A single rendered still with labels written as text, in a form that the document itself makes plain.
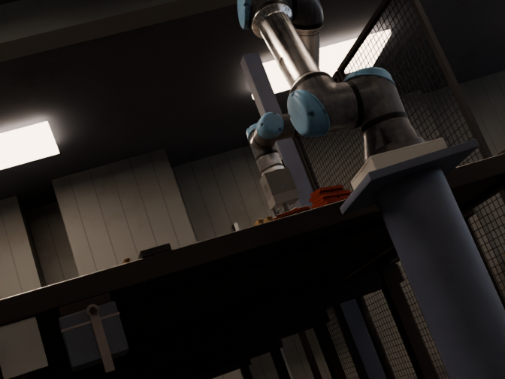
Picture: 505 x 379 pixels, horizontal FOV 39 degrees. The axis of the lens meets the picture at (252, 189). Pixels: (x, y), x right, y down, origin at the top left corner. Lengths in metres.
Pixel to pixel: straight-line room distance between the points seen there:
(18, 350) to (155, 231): 5.20
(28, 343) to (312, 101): 0.86
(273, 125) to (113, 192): 4.98
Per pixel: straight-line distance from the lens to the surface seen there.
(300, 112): 1.70
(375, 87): 1.74
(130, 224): 6.93
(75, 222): 6.97
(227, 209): 7.66
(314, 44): 2.09
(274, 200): 2.18
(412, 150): 1.67
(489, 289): 1.66
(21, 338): 1.77
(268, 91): 4.33
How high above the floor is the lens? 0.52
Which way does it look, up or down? 15 degrees up
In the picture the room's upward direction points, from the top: 20 degrees counter-clockwise
